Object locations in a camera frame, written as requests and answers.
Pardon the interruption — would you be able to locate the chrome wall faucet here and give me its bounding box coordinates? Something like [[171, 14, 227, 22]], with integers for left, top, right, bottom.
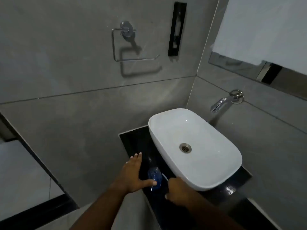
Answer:
[[211, 89, 244, 114]]

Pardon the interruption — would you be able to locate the person's right forearm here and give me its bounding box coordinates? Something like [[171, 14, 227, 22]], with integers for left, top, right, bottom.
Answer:
[[186, 197, 244, 230]]

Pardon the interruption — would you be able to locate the wall mirror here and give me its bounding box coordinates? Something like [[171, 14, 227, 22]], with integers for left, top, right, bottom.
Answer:
[[208, 52, 307, 102]]

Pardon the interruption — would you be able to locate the person's left forearm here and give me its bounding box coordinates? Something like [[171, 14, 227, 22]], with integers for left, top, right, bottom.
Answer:
[[69, 182, 127, 230]]

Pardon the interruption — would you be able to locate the person's right hand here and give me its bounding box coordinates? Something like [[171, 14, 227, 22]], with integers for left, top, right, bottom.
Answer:
[[165, 177, 205, 209]]

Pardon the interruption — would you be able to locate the person's left hand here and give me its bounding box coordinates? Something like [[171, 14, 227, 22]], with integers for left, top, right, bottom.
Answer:
[[114, 152, 158, 194]]

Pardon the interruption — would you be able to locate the white cloth cover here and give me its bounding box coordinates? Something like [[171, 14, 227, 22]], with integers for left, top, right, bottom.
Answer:
[[212, 0, 307, 76]]

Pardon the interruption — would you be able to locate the chrome towel ring holder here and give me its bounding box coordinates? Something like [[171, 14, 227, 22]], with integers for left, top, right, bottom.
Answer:
[[111, 21, 160, 62]]

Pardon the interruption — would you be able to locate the white ceramic sink basin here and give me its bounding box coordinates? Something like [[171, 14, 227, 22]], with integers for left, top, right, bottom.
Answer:
[[148, 108, 243, 192]]

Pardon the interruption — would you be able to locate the clear blue cup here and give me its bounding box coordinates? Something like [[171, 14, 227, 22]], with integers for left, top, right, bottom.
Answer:
[[147, 166, 163, 191]]

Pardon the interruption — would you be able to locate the black wall bracket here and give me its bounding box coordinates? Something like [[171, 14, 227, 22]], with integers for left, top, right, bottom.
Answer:
[[168, 1, 187, 57]]

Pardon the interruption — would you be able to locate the metal sink drain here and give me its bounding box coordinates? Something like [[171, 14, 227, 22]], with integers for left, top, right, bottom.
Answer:
[[179, 143, 192, 154]]

